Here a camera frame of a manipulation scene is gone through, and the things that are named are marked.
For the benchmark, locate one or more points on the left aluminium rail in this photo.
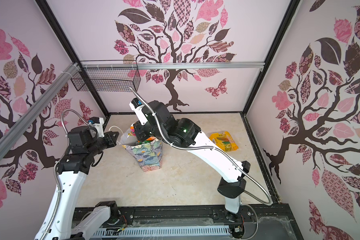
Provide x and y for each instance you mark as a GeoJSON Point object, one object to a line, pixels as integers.
{"type": "Point", "coordinates": [15, 132]}

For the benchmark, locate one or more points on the black wire basket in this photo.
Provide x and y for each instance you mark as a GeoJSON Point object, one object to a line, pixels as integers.
{"type": "Point", "coordinates": [116, 77]}

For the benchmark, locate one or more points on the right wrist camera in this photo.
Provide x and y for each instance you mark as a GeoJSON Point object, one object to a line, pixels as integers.
{"type": "Point", "coordinates": [137, 107]}

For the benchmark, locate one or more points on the yellow corn snack bag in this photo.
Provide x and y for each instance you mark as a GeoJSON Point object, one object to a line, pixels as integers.
{"type": "Point", "coordinates": [224, 141]}

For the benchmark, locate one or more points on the patterned paper bag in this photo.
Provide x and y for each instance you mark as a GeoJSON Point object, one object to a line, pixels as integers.
{"type": "Point", "coordinates": [147, 155]}

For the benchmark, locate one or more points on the white slotted cable duct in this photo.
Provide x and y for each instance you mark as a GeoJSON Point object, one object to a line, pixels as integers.
{"type": "Point", "coordinates": [156, 232]}

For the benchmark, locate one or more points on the rear aluminium rail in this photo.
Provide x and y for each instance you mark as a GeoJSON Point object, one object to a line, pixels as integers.
{"type": "Point", "coordinates": [175, 66]}

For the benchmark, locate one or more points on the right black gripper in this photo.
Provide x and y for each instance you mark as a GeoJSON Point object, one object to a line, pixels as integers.
{"type": "Point", "coordinates": [140, 129]}

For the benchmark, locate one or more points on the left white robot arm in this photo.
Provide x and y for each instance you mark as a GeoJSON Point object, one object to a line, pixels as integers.
{"type": "Point", "coordinates": [70, 173]}

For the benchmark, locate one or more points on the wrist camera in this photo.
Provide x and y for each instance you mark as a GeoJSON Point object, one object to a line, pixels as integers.
{"type": "Point", "coordinates": [137, 107]}
{"type": "Point", "coordinates": [97, 123]}

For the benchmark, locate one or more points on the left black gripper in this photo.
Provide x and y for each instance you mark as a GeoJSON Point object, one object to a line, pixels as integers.
{"type": "Point", "coordinates": [112, 141]}

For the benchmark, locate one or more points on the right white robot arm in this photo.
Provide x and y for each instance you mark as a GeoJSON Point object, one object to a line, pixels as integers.
{"type": "Point", "coordinates": [183, 134]}

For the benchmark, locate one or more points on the orange chip snack bag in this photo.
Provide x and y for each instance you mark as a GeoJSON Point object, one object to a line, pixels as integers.
{"type": "Point", "coordinates": [150, 139]}

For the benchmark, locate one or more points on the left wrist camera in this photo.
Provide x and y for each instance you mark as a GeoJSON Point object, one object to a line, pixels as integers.
{"type": "Point", "coordinates": [97, 123]}

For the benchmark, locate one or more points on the black base frame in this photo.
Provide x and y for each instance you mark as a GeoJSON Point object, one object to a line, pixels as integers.
{"type": "Point", "coordinates": [253, 222]}

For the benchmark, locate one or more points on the aluminium rail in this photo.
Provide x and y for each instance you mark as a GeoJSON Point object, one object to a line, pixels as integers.
{"type": "Point", "coordinates": [175, 66]}
{"type": "Point", "coordinates": [15, 132]}

